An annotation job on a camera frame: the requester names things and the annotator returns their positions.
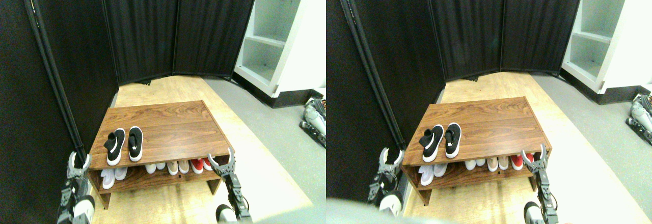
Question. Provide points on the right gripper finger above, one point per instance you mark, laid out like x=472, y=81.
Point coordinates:
x=214, y=164
x=232, y=159
x=526, y=159
x=544, y=155

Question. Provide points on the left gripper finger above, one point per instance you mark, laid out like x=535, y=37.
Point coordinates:
x=88, y=165
x=383, y=163
x=71, y=167
x=401, y=161

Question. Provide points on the black shoe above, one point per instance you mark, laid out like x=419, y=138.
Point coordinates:
x=432, y=145
x=453, y=140
x=136, y=145
x=116, y=150

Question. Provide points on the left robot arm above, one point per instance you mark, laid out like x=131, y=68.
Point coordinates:
x=84, y=208
x=392, y=203

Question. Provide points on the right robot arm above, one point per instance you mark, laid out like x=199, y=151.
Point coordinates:
x=225, y=215
x=532, y=215

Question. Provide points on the beige shoe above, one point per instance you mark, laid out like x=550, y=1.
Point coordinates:
x=503, y=162
x=183, y=165
x=492, y=163
x=172, y=167

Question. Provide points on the white shoe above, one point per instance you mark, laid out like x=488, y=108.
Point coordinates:
x=469, y=164
x=440, y=169
x=160, y=165
x=121, y=172
x=426, y=175
x=150, y=167
x=108, y=179
x=480, y=161

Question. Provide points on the brown shoe rack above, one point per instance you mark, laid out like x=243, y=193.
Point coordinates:
x=491, y=124
x=175, y=124

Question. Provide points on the black curtain stand pole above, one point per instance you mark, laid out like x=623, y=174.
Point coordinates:
x=363, y=46
x=46, y=46

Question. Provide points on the white shelf unit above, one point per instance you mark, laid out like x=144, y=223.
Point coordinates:
x=308, y=40
x=631, y=35

